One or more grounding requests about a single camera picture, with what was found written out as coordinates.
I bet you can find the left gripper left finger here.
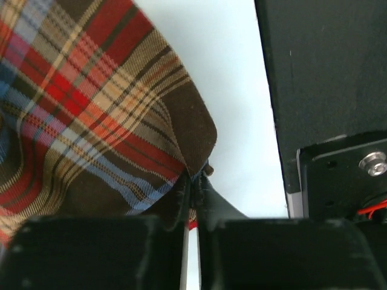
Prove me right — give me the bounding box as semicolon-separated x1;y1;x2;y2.
1;176;191;289

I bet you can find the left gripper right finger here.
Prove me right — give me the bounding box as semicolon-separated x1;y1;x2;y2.
193;173;386;289

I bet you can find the red plaid long sleeve shirt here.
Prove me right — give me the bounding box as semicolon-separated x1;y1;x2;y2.
1;1;217;245

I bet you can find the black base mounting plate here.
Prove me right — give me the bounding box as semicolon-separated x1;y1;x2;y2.
255;1;386;220

